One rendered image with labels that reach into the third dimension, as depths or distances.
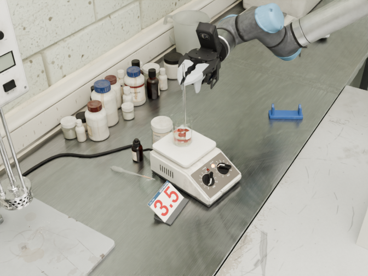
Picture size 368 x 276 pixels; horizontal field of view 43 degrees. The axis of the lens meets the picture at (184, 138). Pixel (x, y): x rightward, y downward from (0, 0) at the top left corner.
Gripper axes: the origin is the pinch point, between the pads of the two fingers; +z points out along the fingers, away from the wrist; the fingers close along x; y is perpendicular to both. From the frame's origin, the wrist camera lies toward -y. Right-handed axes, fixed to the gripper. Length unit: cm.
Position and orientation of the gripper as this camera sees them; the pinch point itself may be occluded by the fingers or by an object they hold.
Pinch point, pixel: (184, 78)
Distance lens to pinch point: 107.6
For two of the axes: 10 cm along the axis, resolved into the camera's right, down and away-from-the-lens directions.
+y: 0.2, 7.8, 6.2
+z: -4.1, 5.8, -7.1
